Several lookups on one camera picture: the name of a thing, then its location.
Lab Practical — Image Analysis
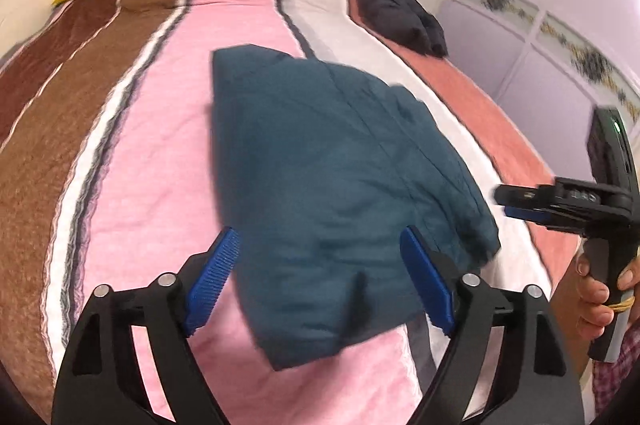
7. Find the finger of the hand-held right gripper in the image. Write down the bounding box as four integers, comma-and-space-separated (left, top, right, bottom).
494, 184, 556, 206
504, 204, 556, 228

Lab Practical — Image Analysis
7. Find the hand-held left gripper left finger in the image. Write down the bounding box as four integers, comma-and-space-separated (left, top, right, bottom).
52, 226, 242, 425

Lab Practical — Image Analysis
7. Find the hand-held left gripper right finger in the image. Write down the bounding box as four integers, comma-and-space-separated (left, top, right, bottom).
399, 225, 586, 425

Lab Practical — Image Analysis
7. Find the teal padded jacket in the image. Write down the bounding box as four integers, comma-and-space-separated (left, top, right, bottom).
209, 45, 502, 372

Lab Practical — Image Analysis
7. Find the person's right hand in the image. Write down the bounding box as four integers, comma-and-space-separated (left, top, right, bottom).
575, 250, 640, 331

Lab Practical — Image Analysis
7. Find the lilac wardrobe with floral trim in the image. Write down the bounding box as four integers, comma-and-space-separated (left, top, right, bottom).
435, 0, 640, 186

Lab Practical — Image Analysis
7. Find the striped brown and pink blanket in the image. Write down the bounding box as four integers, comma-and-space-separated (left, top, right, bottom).
0, 0, 586, 425

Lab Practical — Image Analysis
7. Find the pink plaid clothing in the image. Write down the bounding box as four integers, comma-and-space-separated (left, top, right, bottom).
590, 345, 640, 423

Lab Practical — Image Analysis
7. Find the dark folded cloth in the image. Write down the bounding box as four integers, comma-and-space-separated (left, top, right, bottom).
352, 0, 448, 58

